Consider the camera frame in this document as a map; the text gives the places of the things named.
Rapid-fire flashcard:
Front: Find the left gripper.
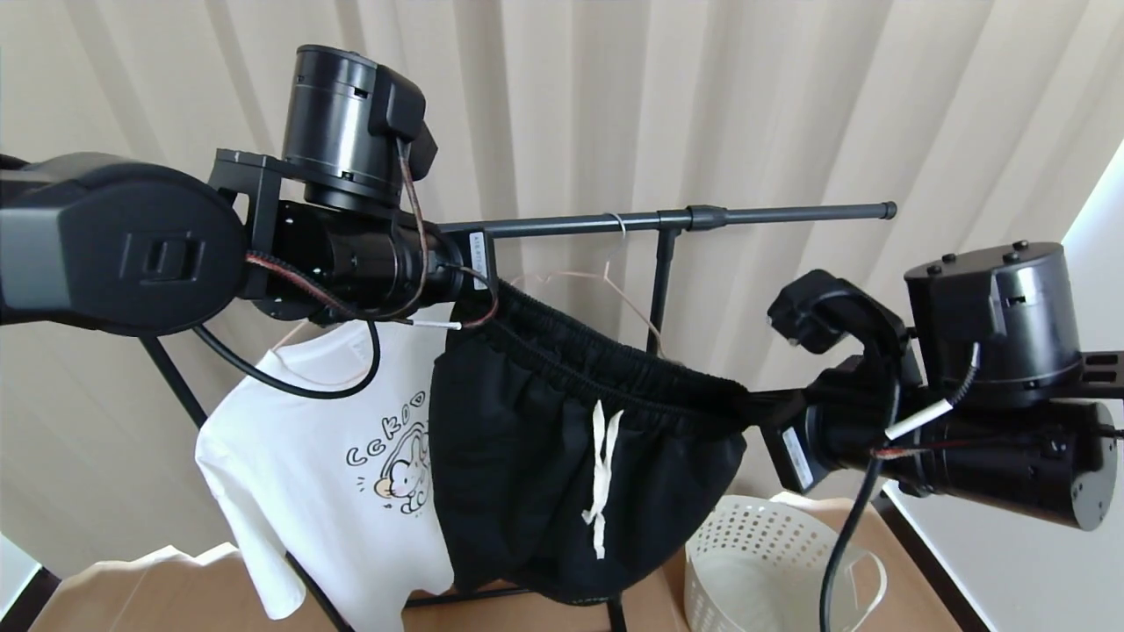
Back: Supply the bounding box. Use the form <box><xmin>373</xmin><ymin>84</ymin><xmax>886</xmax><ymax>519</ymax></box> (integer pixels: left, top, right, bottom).
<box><xmin>391</xmin><ymin>226</ymin><xmax>500</xmax><ymax>310</ymax></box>

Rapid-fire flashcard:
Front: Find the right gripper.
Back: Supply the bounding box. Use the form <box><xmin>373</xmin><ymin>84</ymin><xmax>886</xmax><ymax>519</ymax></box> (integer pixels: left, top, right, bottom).
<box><xmin>760</xmin><ymin>358</ymin><xmax>898</xmax><ymax>494</ymax></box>

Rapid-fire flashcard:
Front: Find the white garment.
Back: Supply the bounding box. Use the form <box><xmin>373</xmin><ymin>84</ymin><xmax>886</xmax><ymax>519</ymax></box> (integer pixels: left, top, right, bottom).
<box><xmin>195</xmin><ymin>303</ymin><xmax>458</xmax><ymax>632</ymax></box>

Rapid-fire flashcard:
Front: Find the black garment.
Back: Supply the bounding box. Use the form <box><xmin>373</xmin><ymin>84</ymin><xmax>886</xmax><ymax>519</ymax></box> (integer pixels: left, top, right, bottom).
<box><xmin>429</xmin><ymin>281</ymin><xmax>804</xmax><ymax>607</ymax></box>

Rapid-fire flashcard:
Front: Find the white laundry basket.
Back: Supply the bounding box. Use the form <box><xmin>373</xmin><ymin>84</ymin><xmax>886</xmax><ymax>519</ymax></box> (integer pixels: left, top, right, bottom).
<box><xmin>683</xmin><ymin>494</ymin><xmax>888</xmax><ymax>632</ymax></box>

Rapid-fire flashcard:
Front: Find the black clothes rack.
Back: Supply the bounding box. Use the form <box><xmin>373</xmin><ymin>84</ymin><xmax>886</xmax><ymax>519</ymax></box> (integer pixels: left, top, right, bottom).
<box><xmin>140</xmin><ymin>202</ymin><xmax>898</xmax><ymax>632</ymax></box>

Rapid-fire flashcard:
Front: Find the beige curtain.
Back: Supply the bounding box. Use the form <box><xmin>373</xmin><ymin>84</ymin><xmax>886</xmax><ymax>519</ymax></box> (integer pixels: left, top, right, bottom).
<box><xmin>0</xmin><ymin>0</ymin><xmax>1124</xmax><ymax>580</ymax></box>

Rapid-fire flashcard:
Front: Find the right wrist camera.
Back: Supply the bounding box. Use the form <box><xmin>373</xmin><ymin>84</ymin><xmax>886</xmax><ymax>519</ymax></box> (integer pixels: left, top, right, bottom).
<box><xmin>767</xmin><ymin>269</ymin><xmax>910</xmax><ymax>387</ymax></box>

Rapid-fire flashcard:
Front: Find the black cable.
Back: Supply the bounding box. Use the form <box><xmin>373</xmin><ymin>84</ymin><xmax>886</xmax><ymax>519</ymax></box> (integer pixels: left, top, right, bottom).
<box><xmin>191</xmin><ymin>319</ymin><xmax>383</xmax><ymax>401</ymax></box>
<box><xmin>818</xmin><ymin>377</ymin><xmax>905</xmax><ymax>632</ymax></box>

